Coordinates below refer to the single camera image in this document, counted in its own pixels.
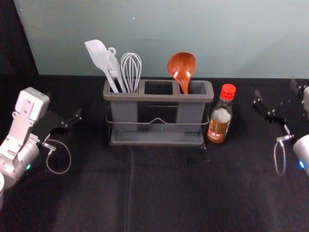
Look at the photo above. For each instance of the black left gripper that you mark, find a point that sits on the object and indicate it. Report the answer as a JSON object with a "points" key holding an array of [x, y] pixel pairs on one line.
{"points": [[49, 122]]}

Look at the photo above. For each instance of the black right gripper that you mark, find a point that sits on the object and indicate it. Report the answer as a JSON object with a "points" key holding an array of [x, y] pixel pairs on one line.
{"points": [[290, 113]]}

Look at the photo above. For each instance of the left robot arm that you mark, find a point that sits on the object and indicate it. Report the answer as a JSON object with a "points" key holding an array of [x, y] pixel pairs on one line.
{"points": [[21, 135]]}

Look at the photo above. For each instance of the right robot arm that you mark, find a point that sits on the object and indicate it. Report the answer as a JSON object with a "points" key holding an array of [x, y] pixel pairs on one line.
{"points": [[303, 149]]}

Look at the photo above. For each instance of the grey plastic utensil caddy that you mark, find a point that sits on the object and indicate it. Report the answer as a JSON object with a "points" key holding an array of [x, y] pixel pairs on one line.
{"points": [[120, 113]]}

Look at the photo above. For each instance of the sauce bottle with red cap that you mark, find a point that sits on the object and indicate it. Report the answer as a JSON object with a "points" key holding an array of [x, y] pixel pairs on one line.
{"points": [[219, 125]]}

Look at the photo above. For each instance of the small grey looped utensil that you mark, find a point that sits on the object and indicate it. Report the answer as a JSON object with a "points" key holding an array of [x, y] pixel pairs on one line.
{"points": [[113, 65]]}

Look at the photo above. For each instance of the grey silicone spatula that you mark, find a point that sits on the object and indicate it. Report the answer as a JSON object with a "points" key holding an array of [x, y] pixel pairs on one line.
{"points": [[96, 53]]}

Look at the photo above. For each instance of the grey drip tray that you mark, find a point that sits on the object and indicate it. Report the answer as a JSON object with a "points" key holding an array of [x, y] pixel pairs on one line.
{"points": [[154, 139]]}

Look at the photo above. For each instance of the brown wooden ladle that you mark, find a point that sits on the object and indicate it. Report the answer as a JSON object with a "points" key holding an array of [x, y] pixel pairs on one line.
{"points": [[181, 64]]}

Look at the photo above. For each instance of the black table cloth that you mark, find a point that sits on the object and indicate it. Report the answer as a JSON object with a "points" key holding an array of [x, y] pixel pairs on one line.
{"points": [[154, 193]]}

